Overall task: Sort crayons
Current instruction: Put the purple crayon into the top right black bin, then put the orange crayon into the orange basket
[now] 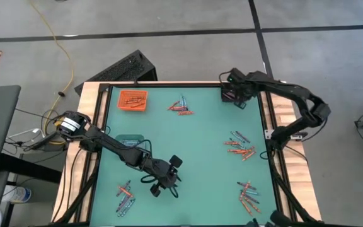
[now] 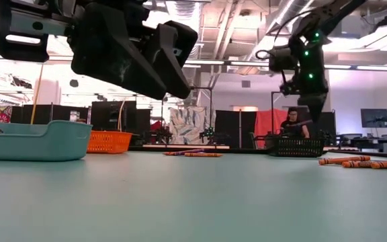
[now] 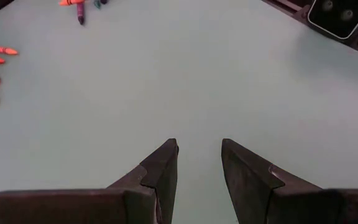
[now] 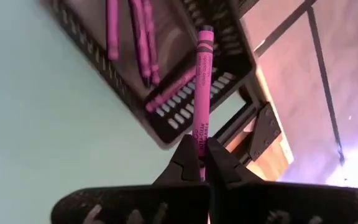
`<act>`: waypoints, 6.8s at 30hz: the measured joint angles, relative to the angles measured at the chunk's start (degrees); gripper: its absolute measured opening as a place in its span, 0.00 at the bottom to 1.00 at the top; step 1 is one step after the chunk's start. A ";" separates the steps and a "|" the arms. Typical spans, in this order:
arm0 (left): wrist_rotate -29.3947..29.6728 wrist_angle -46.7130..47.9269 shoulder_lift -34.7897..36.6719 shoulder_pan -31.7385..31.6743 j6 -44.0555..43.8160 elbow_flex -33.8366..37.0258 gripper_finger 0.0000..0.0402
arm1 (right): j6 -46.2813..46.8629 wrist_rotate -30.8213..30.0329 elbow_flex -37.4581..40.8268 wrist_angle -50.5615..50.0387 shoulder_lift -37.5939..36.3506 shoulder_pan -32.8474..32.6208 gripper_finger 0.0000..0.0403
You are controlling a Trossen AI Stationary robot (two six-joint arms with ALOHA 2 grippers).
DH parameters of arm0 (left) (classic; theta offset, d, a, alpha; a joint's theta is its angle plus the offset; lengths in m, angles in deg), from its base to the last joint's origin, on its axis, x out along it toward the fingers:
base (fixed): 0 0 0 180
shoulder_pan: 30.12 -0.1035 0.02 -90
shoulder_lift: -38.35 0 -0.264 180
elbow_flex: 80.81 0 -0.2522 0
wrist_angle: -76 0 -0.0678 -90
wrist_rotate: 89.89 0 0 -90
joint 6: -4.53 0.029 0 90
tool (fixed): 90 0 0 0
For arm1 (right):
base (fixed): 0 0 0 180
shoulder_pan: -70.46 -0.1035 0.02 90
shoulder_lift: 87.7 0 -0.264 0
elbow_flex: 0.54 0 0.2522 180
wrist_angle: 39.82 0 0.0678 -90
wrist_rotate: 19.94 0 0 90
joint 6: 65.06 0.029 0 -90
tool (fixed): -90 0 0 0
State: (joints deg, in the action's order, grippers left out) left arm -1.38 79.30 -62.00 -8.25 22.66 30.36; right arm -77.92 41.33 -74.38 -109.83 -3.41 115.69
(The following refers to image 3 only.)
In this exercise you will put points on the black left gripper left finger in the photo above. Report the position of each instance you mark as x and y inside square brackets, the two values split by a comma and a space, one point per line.
[104, 205]

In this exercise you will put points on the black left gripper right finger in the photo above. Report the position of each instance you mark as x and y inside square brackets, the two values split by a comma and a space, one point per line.
[291, 202]

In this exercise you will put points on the purple crayon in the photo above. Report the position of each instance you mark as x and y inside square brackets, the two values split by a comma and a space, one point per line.
[80, 12]

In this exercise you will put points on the blue green crayon teal tip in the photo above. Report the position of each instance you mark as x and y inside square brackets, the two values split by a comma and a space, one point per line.
[97, 3]

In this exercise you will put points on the black table-level camera box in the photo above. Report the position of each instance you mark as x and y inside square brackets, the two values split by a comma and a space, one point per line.
[340, 15]

